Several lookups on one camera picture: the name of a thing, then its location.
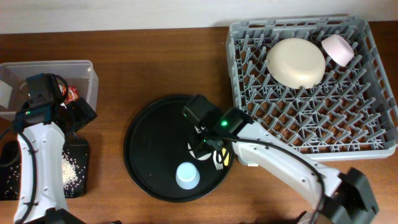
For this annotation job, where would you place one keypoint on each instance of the round black tray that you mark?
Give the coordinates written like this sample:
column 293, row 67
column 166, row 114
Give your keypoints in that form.
column 156, row 143

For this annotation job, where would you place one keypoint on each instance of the yellow plastic spoon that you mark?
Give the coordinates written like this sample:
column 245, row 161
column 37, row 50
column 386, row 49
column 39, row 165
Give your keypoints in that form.
column 225, row 157

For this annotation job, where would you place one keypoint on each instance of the black rectangular tray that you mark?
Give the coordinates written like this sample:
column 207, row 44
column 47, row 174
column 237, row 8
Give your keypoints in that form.
column 78, row 149

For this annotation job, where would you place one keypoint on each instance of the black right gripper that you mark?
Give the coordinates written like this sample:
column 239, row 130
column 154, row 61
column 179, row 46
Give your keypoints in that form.
column 197, row 147

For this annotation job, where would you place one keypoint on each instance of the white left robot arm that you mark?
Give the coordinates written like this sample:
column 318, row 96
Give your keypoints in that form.
column 41, row 133

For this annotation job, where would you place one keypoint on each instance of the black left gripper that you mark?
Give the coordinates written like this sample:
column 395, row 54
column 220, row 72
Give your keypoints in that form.
column 84, row 113

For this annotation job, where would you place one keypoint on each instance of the white cup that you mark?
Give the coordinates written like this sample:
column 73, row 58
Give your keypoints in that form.
column 204, row 153

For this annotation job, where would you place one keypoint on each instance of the white rice pile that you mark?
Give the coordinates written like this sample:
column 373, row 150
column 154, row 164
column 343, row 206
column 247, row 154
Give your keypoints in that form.
column 74, row 179

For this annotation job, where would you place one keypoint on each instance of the red snack wrapper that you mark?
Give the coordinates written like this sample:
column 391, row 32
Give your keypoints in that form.
column 72, row 93

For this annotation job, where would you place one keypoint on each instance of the white plastic spoon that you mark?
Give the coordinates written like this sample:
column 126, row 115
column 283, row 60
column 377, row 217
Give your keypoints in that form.
column 217, row 159

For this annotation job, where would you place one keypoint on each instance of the grey plastic dishwasher rack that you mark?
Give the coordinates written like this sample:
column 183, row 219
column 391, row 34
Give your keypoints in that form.
column 351, row 114

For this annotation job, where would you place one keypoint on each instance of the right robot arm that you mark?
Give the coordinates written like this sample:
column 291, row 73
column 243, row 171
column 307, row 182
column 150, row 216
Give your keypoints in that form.
column 335, row 197

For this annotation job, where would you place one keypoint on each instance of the large cream bowl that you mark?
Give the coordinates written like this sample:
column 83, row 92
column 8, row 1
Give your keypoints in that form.
column 296, row 63

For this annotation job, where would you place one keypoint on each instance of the light blue cup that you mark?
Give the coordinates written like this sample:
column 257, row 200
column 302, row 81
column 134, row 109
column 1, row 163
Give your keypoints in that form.
column 187, row 176

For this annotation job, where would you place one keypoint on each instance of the pink bowl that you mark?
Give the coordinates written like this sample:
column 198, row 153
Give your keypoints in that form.
column 338, row 49

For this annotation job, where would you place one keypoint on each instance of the clear plastic waste bin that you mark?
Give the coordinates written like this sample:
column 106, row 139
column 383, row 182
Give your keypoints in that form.
column 14, row 91

